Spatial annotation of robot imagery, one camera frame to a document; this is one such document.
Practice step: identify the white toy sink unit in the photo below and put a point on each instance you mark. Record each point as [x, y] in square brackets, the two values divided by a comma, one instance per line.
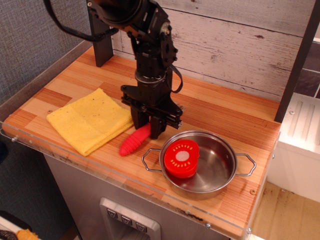
[295, 160]

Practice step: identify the dark upright post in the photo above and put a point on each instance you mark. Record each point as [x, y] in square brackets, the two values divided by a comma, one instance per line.
[302, 54]
[103, 50]

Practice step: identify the yellow folded cloth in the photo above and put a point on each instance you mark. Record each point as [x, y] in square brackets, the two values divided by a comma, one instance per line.
[90, 122]

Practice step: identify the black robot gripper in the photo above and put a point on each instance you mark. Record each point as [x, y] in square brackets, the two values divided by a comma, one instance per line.
[152, 94]

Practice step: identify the orange object bottom left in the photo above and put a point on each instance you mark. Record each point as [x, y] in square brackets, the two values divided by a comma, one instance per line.
[26, 234]

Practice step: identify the dark right upright post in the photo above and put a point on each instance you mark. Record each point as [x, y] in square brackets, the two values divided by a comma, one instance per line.
[302, 54]

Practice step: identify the stainless steel pot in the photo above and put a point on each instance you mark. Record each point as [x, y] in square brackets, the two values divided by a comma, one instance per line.
[217, 166]

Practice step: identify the dark left upright post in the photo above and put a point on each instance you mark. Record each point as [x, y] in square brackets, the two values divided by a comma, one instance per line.
[103, 50]

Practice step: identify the clear acrylic edge guard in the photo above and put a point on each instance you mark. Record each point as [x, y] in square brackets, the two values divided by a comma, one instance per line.
[139, 179]

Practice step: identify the silver dispenser button panel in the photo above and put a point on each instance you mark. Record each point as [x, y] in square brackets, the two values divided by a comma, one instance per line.
[123, 223]

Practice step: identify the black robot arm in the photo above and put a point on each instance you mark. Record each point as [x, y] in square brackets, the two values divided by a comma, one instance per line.
[150, 32]

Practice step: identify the red toy tomato half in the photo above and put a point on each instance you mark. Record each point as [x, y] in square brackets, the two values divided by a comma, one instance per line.
[181, 158]

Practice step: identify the red handled metal fork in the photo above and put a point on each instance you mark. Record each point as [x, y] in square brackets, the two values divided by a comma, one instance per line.
[135, 141]

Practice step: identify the grey toy kitchen cabinet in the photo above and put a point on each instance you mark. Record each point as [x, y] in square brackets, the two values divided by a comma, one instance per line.
[82, 193]

